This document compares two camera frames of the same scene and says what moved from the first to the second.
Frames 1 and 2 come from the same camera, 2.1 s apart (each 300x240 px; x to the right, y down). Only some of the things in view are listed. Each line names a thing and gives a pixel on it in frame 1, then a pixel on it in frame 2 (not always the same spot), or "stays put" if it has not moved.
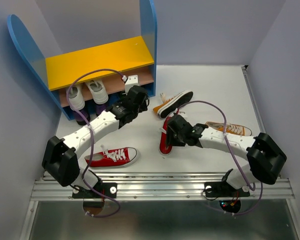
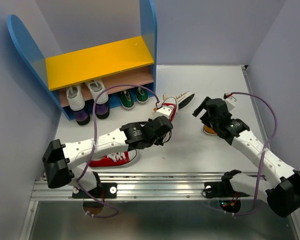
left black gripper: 143,107 to 159,142
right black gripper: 170,139 to 203,118
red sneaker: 163,147 to 175,109
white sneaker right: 100,96 stays put
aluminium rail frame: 148,186 stays put
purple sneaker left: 79,119 stays put
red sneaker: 112,157 stays put
